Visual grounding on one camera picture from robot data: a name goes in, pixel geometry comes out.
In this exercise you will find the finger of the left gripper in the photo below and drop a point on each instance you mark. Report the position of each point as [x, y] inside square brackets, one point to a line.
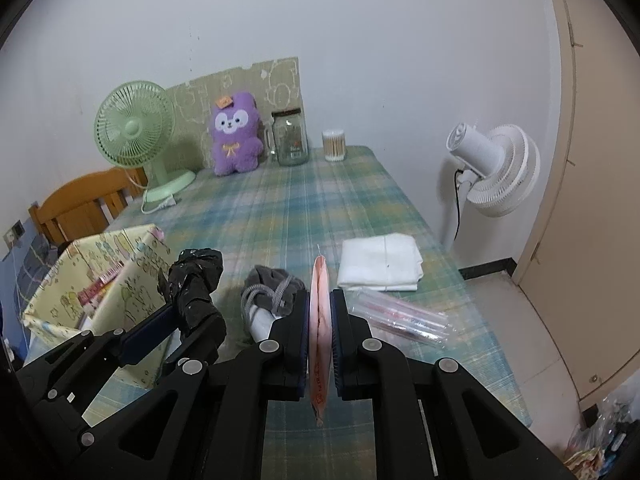
[159, 436]
[63, 382]

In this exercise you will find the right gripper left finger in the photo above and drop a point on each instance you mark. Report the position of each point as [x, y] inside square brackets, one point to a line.
[238, 393]

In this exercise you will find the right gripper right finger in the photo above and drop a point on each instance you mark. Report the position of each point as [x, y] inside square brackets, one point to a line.
[431, 421]

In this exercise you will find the pink pouch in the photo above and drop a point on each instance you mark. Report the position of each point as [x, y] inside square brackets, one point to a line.
[320, 338]

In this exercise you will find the grey and white sock bundle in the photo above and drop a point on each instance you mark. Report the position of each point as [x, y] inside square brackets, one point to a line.
[268, 295]

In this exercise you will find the yellow cartoon storage box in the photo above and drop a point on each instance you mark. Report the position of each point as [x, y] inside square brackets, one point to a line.
[101, 283]

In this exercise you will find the plastic bags on floor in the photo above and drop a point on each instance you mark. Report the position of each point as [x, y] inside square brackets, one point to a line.
[601, 447]

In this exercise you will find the clear plastic pen case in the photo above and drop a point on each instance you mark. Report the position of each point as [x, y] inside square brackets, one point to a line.
[398, 317]

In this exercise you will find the plaid tablecloth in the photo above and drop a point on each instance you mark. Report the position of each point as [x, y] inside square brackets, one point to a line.
[285, 217]

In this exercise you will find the folded white towel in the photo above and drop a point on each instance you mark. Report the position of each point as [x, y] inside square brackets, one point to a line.
[386, 263]

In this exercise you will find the beige door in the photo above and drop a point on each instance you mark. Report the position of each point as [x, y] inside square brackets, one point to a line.
[580, 266]

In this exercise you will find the purple plush toy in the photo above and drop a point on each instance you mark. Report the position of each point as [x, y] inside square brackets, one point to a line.
[234, 129]

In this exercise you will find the glass mason jar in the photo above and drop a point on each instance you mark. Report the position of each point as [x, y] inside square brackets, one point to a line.
[288, 137]

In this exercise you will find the cotton swab container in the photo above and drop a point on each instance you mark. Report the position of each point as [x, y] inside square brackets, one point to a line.
[334, 145]

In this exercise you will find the white standing fan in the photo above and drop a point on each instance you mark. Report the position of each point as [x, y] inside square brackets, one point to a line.
[492, 172]

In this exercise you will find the green desk fan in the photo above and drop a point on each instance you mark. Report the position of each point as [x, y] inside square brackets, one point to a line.
[132, 130]

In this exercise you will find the wall power outlet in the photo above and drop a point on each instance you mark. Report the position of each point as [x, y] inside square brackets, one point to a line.
[13, 235]

